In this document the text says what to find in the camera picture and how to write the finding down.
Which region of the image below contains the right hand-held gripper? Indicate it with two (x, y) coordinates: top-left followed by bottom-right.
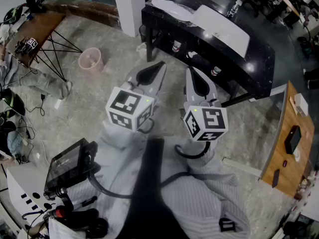
(183, 66), (229, 142)

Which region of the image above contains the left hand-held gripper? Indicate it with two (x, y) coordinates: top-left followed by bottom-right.
(106, 61), (167, 133)

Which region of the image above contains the person's left forearm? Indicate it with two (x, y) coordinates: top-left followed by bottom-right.
(98, 122), (150, 159)

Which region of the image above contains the person's right forearm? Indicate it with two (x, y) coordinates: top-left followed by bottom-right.
(171, 135), (219, 170)

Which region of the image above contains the black marble table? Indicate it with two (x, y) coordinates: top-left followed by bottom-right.
(141, 0), (276, 107)

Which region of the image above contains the pink plastic bucket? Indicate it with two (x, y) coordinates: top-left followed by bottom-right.
(78, 47), (104, 73)

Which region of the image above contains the white rectangular basin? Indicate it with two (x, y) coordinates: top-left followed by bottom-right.
(193, 4), (251, 58)

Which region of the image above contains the white pillar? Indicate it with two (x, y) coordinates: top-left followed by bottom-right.
(111, 0), (146, 37)

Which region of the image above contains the chrome faucet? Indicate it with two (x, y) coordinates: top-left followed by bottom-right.
(226, 0), (244, 17)

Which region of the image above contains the beige wooden strip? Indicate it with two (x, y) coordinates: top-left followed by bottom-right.
(289, 96), (299, 116)

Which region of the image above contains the brown wooden beam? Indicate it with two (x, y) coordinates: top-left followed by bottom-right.
(42, 0), (121, 29)

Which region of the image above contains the small white box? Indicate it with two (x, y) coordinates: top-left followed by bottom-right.
(294, 93), (310, 117)

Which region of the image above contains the black box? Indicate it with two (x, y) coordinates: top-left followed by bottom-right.
(284, 125), (303, 155)

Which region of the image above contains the person's white striped coat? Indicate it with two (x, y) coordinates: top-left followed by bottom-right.
(48, 123), (251, 239)

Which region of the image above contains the dark flat phone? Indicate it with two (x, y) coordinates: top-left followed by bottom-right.
(272, 169), (281, 189)

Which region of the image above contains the wooden desk with metal rim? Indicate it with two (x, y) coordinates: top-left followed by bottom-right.
(260, 80), (316, 199)

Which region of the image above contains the spare hand-held gripper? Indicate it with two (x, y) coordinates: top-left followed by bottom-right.
(14, 36), (38, 56)

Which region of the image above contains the black and green helmet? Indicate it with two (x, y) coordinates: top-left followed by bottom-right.
(0, 89), (26, 121)
(0, 5), (26, 26)

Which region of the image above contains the white cabinet with slots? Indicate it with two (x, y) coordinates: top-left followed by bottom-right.
(6, 167), (52, 231)

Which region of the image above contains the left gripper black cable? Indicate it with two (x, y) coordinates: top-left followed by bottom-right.
(138, 118), (155, 134)

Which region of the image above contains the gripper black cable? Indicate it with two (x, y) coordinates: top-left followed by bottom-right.
(138, 118), (155, 134)
(174, 140), (211, 159)

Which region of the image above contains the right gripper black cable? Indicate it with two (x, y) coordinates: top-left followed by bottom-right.
(174, 140), (211, 159)

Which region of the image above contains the black floor power cable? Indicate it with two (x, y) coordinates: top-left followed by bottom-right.
(20, 68), (47, 117)

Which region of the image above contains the black monitor on mount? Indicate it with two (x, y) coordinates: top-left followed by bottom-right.
(43, 137), (101, 193)

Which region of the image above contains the wooden table with wire legs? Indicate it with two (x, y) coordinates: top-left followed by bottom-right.
(6, 11), (83, 82)

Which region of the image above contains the thick black monitor cable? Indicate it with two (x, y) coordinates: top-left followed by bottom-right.
(86, 172), (191, 199)

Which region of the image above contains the black strap buckle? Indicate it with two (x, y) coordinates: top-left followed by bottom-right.
(218, 217), (237, 233)

